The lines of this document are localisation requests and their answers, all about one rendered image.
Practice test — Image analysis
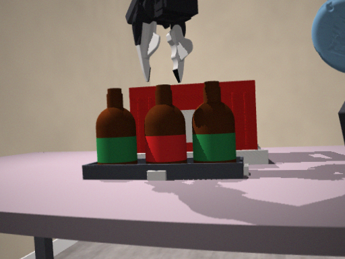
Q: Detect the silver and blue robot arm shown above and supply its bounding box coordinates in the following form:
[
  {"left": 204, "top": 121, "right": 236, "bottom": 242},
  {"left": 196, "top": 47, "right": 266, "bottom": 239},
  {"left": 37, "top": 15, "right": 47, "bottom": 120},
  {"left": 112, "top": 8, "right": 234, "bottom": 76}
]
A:
[{"left": 125, "top": 0, "right": 345, "bottom": 73}]

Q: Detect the brown bottle with red label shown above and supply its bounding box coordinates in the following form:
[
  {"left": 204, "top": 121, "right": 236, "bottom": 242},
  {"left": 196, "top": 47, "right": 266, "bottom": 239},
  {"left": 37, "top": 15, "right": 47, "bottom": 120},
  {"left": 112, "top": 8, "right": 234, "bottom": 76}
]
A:
[{"left": 144, "top": 84, "right": 187, "bottom": 164}]

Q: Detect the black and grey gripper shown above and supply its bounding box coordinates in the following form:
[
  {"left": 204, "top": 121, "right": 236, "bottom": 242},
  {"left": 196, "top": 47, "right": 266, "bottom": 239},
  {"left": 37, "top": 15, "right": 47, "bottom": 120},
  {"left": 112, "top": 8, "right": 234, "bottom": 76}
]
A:
[{"left": 132, "top": 0, "right": 198, "bottom": 83}]

